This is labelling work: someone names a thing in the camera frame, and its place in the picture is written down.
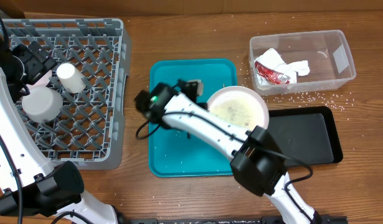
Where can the white paper napkin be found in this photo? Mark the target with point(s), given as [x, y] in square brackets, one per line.
[273, 60]

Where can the white round plate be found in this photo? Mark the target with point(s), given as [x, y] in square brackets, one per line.
[239, 105]

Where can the teal plastic tray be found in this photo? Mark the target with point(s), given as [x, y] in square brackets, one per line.
[173, 153]

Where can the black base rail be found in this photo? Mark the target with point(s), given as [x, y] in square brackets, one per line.
[261, 220]

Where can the red snack wrapper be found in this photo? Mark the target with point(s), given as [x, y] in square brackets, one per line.
[270, 75]

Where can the cream plastic cup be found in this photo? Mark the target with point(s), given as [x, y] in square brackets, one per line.
[70, 77]

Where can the pink plastic bowl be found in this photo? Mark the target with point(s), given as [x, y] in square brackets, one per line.
[43, 81]

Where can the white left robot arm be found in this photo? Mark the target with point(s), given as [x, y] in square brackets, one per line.
[31, 184]

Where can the grey dishwasher rack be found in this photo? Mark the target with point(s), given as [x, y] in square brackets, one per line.
[89, 128]

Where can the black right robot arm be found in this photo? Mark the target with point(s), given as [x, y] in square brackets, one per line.
[256, 161]

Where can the clear plastic bin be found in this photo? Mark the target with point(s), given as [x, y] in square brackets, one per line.
[326, 51]

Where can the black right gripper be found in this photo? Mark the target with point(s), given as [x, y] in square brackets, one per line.
[200, 104]

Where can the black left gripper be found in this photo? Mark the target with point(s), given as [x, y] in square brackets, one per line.
[38, 67]

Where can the black tray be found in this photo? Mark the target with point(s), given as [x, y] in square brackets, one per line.
[308, 134]

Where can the grey small bowl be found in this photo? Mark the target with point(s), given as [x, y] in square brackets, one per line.
[42, 104]

